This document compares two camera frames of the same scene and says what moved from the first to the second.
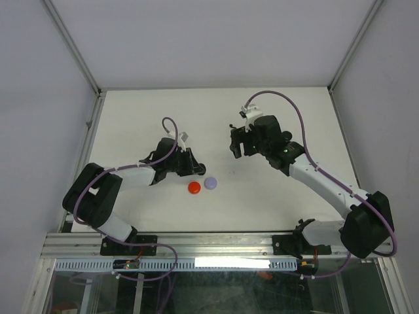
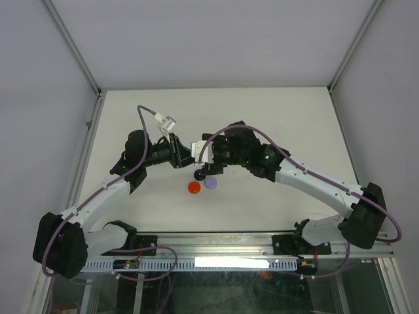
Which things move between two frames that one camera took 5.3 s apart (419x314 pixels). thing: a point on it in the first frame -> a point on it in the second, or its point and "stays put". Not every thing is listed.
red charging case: [194, 188] stays put
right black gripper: [239, 135] -> [212, 169]
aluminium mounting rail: [88, 246] stays put
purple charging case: [210, 183] stays put
